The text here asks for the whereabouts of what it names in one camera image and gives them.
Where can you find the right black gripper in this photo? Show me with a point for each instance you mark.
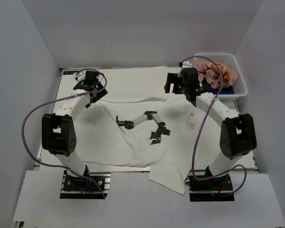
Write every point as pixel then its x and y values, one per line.
pixel 174 78

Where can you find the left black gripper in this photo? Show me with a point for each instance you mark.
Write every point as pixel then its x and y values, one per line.
pixel 100 94

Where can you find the pink printed t shirt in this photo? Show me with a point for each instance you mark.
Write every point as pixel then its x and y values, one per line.
pixel 213 75

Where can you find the white t shirt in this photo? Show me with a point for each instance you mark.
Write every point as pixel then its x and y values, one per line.
pixel 100 139

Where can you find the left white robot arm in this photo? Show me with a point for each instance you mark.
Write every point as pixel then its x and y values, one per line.
pixel 58 131

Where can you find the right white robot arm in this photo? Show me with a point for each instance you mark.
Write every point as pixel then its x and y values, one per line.
pixel 237 135

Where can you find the blue label sticker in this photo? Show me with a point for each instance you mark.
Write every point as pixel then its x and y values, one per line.
pixel 70 72

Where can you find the blue t shirt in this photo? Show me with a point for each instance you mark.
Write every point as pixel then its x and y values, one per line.
pixel 225 91

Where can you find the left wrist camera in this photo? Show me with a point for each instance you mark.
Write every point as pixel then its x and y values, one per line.
pixel 79 76

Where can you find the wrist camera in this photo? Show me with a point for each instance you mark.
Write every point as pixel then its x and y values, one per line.
pixel 79 76
pixel 185 64

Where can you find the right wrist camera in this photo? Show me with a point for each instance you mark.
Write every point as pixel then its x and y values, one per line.
pixel 185 64

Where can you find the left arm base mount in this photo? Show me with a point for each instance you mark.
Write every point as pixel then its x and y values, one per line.
pixel 74 187

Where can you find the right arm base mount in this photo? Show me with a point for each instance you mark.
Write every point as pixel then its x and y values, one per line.
pixel 214 190

